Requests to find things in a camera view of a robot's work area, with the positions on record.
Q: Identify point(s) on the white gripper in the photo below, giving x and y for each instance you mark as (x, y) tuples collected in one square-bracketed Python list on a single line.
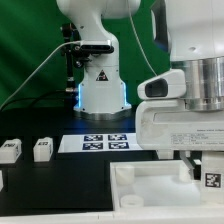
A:
[(167, 125)]

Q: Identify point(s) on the white square tabletop tray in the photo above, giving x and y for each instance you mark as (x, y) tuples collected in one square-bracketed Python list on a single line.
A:
[(158, 184)]

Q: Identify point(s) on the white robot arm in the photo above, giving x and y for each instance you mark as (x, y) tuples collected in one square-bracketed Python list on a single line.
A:
[(191, 31)]

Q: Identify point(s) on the white sheet with markers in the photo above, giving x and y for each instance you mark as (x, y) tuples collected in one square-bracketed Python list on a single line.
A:
[(98, 143)]

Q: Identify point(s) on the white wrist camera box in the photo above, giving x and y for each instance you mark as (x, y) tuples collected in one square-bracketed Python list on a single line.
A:
[(169, 85)]

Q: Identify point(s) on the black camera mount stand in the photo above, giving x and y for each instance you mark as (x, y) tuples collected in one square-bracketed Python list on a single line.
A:
[(75, 58)]

